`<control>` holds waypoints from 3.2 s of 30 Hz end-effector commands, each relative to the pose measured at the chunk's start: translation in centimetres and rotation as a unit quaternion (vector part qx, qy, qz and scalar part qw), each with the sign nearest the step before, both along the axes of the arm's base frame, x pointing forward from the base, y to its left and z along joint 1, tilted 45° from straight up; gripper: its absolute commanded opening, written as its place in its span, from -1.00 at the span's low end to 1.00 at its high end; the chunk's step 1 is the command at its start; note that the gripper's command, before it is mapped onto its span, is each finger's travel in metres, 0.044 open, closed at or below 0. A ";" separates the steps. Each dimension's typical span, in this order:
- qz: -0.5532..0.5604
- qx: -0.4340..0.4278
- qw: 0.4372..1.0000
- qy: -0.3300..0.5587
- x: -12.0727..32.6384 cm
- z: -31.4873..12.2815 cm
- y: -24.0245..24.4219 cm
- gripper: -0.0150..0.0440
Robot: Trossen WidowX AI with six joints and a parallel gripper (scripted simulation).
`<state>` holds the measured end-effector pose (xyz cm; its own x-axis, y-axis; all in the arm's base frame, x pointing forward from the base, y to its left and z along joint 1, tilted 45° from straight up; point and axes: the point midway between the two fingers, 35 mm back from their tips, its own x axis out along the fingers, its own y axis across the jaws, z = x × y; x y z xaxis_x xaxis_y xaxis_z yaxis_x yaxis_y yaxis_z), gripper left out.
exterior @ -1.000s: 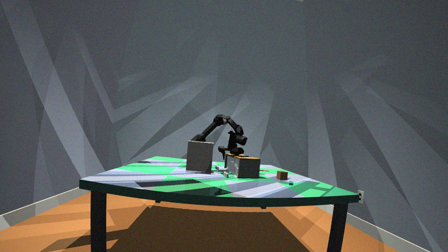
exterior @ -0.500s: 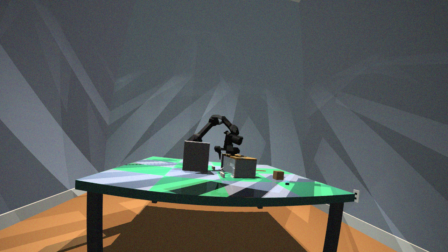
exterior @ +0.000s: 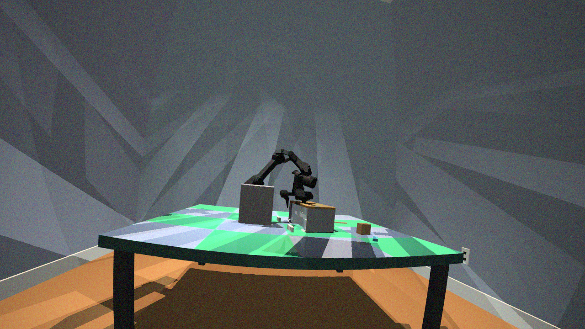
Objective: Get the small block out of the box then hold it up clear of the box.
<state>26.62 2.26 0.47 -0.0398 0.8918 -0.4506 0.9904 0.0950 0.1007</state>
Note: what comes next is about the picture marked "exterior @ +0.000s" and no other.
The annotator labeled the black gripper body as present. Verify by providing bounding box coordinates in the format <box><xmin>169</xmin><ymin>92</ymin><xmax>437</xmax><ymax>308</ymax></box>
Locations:
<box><xmin>280</xmin><ymin>183</ymin><xmax>313</xmax><ymax>199</ymax></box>

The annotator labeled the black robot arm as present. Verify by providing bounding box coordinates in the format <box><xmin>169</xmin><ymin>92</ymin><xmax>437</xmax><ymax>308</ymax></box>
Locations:
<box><xmin>244</xmin><ymin>149</ymin><xmax>317</xmax><ymax>200</ymax></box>

